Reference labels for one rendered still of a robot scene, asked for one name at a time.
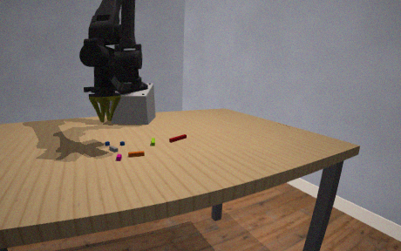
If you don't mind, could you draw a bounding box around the grey rectangular bar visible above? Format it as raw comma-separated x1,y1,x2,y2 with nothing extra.
109,146,118,153

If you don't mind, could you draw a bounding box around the red rod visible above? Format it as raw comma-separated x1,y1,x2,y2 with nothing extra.
169,134,187,142

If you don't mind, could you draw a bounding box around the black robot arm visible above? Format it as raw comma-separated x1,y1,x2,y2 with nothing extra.
79,0,148,95

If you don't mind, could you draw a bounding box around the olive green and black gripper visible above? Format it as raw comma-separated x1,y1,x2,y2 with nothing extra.
84,85,121,123

